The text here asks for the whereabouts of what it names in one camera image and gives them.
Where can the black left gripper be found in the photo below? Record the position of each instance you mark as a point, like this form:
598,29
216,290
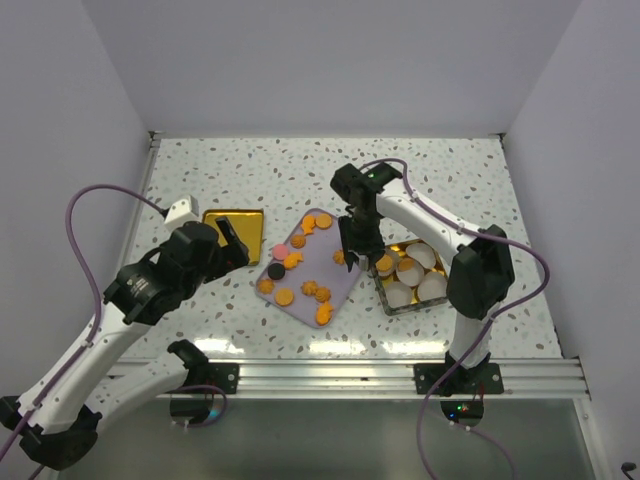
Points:
227,258

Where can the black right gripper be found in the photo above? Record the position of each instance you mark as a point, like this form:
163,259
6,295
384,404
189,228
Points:
373,248

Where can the orange star cookie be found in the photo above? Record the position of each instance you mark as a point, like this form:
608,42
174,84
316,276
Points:
338,257
265,286
309,288

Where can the metal tongs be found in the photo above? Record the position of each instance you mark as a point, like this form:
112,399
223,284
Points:
363,263

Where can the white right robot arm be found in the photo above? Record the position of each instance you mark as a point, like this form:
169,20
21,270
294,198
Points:
481,268

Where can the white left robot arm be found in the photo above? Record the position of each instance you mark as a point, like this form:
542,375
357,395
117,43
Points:
59,420

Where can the gold tin lid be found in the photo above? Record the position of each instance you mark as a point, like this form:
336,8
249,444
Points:
248,224

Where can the orange fish cookie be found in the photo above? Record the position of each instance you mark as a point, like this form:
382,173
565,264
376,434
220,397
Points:
324,314
308,225
292,260

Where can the orange swirl cookie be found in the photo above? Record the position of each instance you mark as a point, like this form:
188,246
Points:
298,241
322,294

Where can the lilac plastic tray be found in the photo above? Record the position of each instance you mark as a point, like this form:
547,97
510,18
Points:
318,266

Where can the pink round cookie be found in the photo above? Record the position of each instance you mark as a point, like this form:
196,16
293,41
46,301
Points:
280,252

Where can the green gold cookie tin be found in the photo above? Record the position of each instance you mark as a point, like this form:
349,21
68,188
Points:
381,283

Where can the black round cookie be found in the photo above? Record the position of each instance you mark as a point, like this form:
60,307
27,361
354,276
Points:
276,271

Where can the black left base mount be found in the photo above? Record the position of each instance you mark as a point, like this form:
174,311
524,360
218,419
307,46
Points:
223,375

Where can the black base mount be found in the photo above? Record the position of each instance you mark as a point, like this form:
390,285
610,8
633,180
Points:
223,375
485,379

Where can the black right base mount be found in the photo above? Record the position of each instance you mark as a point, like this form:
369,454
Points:
485,379

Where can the aluminium front rail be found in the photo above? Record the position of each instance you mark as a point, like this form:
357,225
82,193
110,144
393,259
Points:
348,379

